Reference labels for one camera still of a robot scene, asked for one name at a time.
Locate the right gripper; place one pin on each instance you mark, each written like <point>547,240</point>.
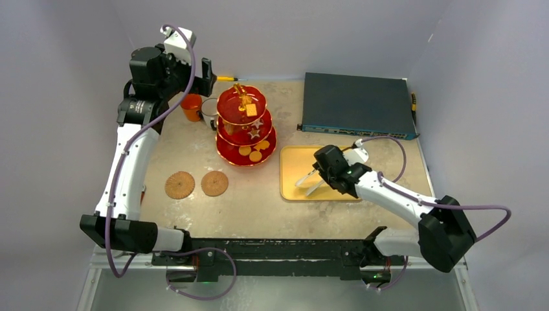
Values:
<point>323,172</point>

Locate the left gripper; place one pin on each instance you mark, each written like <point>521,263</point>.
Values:
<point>202,85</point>

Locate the metal white-tipped tongs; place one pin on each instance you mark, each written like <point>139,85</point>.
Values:
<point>309,183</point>

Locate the white enamel mug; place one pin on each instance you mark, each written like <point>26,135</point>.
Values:
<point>209,113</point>

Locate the orange mug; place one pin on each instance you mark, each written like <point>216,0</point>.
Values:
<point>191,105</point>

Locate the yellow serving tray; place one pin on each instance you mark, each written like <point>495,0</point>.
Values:
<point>296,162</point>

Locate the white-iced star cookie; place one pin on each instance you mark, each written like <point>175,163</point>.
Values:
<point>257,124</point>

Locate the red three-tier cake stand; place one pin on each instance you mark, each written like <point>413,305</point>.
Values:
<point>233,124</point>

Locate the orange fish-shaped cake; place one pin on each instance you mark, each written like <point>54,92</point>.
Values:
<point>262,145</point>

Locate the chocolate star cookie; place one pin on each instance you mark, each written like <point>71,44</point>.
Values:
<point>254,133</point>

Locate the round biscuit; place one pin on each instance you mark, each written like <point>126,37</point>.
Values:
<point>244,151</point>
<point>255,156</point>

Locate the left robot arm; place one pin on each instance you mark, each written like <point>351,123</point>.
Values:
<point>157,75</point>

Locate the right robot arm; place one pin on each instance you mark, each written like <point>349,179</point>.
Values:
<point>441,233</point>

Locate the yellow black tool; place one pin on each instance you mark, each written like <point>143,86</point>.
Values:
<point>414,102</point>

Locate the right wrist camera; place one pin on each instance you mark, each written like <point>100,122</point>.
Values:
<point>356,153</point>

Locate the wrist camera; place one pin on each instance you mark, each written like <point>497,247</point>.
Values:
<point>175,44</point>
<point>356,153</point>

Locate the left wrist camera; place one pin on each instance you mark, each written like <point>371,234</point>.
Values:
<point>175,44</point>

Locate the dark network switch box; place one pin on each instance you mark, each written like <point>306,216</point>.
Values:
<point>357,105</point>

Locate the black base frame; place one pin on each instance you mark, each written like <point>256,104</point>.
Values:
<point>214,257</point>

